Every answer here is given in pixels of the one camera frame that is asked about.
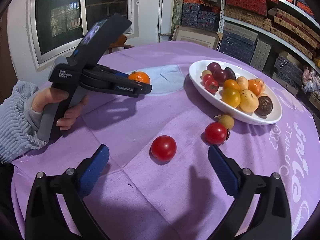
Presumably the spotted yellow pear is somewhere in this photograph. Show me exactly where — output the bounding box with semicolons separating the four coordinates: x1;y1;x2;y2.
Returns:
236;76;248;90

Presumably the stack of blue boxes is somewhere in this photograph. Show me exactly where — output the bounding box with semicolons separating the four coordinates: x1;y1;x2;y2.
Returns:
182;0;220;31

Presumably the orange tomato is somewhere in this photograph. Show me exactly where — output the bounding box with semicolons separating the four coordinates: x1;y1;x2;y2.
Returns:
223;79;241;91

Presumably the framed picture cardboard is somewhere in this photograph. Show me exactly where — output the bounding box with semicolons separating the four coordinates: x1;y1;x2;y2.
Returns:
171;25;223;50

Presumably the large orange mandarin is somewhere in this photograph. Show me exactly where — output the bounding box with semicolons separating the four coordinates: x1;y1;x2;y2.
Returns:
248;79;261;96

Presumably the person left hand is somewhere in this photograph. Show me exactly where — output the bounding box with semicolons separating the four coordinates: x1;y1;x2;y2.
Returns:
29;88;88;131

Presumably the window with white frame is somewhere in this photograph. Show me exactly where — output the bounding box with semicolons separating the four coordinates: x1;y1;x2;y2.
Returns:
28;0;138;72

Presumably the large dark mangosteen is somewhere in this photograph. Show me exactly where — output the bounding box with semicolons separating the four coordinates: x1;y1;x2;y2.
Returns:
224;67;236;80

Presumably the red tomato with stem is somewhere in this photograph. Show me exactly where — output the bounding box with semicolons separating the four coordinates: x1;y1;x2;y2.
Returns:
204;122;230;145

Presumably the dark red plum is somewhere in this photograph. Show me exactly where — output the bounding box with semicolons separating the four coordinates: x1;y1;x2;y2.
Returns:
213;69;228;86
207;62;221;74

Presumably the tan longan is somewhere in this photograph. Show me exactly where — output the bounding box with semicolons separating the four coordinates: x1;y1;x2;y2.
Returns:
214;114;235;130
201;69;212;78

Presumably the metal storage shelf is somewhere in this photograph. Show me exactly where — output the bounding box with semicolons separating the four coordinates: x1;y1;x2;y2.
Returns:
218;0;320;100

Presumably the red tomato small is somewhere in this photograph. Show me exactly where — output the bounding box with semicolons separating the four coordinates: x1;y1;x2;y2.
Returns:
204;79;219;94

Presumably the purple printed tablecloth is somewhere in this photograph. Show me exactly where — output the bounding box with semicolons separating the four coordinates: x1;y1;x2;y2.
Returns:
11;42;319;239

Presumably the yellow tomato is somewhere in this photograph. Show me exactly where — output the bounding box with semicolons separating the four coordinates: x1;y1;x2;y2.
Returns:
221;88;241;108

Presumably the red cherry tomato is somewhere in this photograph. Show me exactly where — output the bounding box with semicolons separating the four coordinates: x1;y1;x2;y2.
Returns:
202;74;214;85

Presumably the small dark mangosteen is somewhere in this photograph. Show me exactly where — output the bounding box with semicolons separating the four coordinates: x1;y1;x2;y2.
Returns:
255;96;273;116

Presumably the red tomato front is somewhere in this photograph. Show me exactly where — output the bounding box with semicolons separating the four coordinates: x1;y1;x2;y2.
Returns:
150;135;177;162

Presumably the speckled yellow pepino melon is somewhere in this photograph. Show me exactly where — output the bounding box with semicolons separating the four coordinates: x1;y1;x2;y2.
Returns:
240;89;259;113

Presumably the grey knitted sleeve forearm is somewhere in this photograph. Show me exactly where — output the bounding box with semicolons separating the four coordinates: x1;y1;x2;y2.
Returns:
0;81;48;164

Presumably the round tan pear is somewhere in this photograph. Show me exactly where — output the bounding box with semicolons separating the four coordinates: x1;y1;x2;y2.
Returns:
255;79;266;93

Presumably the wooden chair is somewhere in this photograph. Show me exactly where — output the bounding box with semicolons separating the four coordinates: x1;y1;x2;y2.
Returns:
106;35;134;54

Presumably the white oval plate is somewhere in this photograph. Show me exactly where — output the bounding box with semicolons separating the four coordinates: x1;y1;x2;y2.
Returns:
189;60;283;125

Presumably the crumpled pink cloth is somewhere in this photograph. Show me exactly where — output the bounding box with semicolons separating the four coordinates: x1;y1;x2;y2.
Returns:
302;66;320;93

